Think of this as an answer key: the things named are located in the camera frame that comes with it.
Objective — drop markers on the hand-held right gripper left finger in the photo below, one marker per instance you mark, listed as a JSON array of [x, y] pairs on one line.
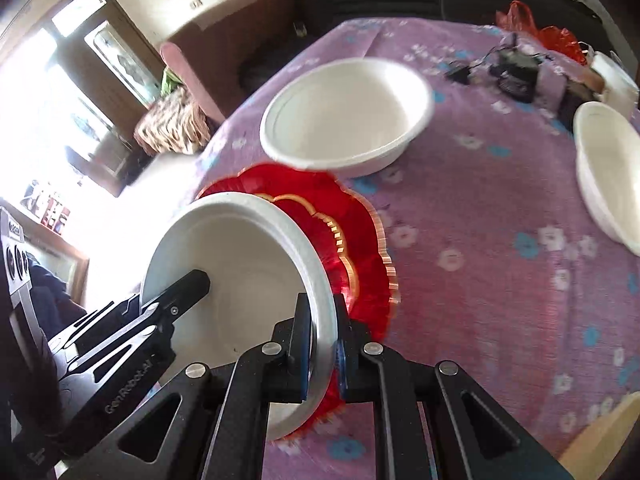
[[302, 360]]

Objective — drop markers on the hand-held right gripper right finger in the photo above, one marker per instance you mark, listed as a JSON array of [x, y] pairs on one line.
[[341, 366]]

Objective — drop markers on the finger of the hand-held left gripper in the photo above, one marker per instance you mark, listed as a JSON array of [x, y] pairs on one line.
[[190, 285]]

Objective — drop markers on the white bowl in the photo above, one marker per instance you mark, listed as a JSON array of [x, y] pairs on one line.
[[345, 110], [605, 170], [240, 260]]

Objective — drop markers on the red gold-trimmed plate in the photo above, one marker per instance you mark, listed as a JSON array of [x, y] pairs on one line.
[[360, 240]]

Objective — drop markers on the person's dark clothing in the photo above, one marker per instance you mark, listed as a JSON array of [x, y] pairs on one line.
[[55, 285]]

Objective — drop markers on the dark low cabinet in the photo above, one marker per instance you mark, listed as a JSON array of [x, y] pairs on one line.
[[102, 162]]

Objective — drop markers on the patterned brown blanket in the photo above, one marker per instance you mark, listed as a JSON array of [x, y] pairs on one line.
[[170, 125]]

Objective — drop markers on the purple floral tablecloth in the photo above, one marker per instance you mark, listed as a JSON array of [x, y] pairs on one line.
[[475, 260]]

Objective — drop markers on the green pillow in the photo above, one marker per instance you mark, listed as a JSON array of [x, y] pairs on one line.
[[171, 82]]

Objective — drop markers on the glass door panel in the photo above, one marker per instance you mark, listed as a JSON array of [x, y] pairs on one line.
[[122, 62]]

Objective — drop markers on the brown armchair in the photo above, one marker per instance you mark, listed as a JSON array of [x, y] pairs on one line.
[[225, 45]]

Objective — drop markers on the small black charger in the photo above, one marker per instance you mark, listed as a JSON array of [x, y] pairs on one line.
[[459, 72]]

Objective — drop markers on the black power adapter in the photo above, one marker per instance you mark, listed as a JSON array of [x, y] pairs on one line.
[[517, 75]]

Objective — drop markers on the orange-red plastic bag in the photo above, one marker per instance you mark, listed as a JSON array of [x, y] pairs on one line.
[[517, 17]]

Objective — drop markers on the red plastic bag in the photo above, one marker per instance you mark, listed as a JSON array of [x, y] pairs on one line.
[[562, 42]]

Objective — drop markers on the white tissue roll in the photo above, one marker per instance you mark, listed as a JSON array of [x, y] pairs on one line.
[[615, 80]]

